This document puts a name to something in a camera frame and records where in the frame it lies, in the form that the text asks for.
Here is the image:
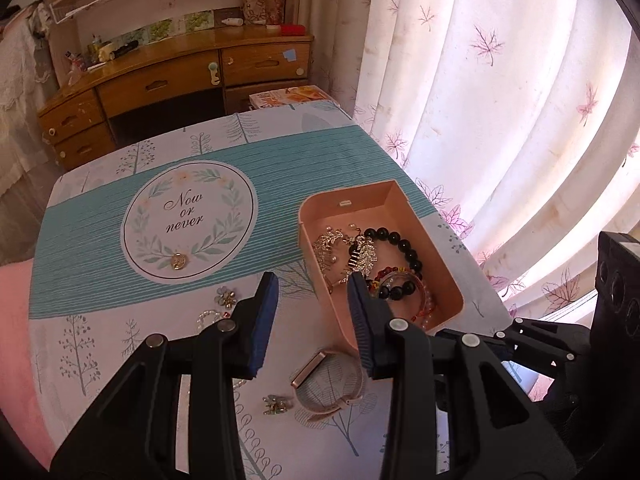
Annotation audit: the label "red bead bracelet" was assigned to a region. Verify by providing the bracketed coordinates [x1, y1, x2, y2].
[367, 266, 406, 286]

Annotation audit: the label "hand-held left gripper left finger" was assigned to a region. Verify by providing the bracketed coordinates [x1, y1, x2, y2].
[49, 272, 279, 480]

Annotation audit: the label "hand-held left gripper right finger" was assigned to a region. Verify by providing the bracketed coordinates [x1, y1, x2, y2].
[347, 271, 576, 480]

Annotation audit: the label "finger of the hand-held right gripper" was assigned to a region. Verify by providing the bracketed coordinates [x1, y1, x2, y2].
[434, 329, 567, 379]
[507, 316, 597, 364]

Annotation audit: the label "lace covered piano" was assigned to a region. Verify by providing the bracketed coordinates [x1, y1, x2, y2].
[0, 5, 62, 201]

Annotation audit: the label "pink bed blanket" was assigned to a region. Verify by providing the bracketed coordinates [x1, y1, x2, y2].
[0, 260, 57, 461]

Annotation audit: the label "wooden desk with drawers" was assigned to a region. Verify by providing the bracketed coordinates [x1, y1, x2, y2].
[37, 27, 316, 171]

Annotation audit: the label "large dark bead bracelet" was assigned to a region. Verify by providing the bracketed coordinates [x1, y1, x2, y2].
[372, 280, 426, 304]

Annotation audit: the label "pink plastic box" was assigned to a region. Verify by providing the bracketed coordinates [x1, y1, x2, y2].
[297, 180, 465, 353]

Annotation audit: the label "black rhinestone brooch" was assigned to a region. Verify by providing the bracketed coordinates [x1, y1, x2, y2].
[345, 235, 381, 281]

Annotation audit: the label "green picture tiles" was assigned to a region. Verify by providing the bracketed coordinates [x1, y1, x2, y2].
[105, 10, 216, 47]

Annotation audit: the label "small figurine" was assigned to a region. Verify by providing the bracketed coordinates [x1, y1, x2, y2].
[64, 50, 85, 86]

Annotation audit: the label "pink strap wrist watch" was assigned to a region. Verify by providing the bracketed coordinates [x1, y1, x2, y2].
[291, 350, 366, 423]

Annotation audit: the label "white leaf print curtain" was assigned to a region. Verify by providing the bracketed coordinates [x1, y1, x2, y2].
[320, 0, 640, 323]

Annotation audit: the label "small black bead bracelet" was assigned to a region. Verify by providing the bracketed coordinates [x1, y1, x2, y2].
[362, 227, 425, 273]

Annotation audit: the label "clear bead bracelet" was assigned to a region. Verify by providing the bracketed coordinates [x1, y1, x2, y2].
[195, 307, 251, 391]

